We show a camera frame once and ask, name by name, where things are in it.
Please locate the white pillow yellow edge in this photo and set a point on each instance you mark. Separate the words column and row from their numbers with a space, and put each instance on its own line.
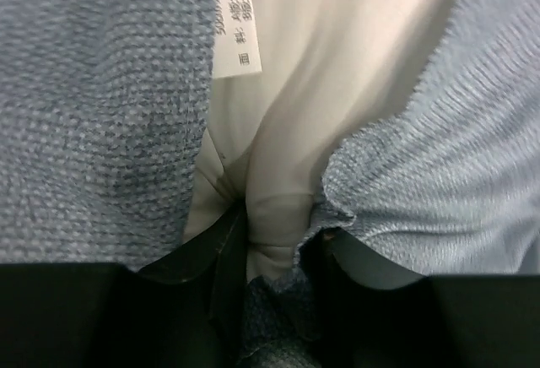
column 328, row 67

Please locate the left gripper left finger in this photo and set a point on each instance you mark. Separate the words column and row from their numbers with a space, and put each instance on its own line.
column 183, row 310

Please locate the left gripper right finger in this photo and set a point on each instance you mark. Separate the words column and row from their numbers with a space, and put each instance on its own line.
column 375, row 313

